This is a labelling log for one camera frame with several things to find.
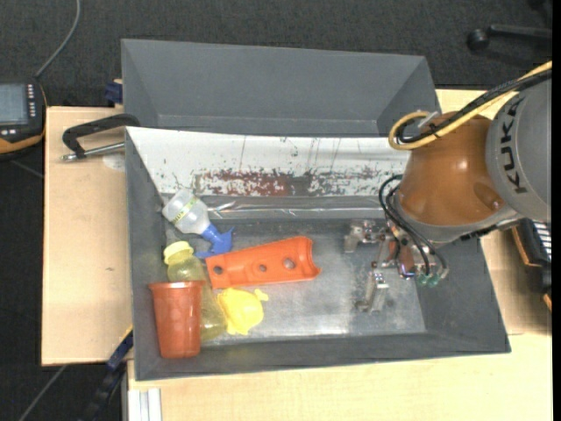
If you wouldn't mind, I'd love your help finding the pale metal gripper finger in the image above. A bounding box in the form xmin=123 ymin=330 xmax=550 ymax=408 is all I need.
xmin=343 ymin=219 xmax=379 ymax=254
xmin=355 ymin=270 xmax=391 ymax=314

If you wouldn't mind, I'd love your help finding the grey metal bin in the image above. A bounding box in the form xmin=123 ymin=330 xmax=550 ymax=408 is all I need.
xmin=120 ymin=38 xmax=513 ymax=382

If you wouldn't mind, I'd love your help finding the clear yellow plastic bottle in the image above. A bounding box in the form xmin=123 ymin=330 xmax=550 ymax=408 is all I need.
xmin=162 ymin=240 xmax=228 ymax=342

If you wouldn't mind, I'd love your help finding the orange curved plastic piece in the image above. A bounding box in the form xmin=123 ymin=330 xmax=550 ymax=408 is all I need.
xmin=204 ymin=235 xmax=323 ymax=290

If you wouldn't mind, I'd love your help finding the white spray bottle blue nozzle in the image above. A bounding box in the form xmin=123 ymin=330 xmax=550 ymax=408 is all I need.
xmin=160 ymin=189 xmax=236 ymax=260

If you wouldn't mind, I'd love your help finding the yellow crumpled toy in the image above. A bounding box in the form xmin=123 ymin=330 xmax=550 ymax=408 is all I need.
xmin=216 ymin=287 xmax=270 ymax=337

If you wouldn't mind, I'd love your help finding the red-orange plastic cup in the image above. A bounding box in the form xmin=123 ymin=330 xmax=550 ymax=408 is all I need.
xmin=147 ymin=280 xmax=206 ymax=360

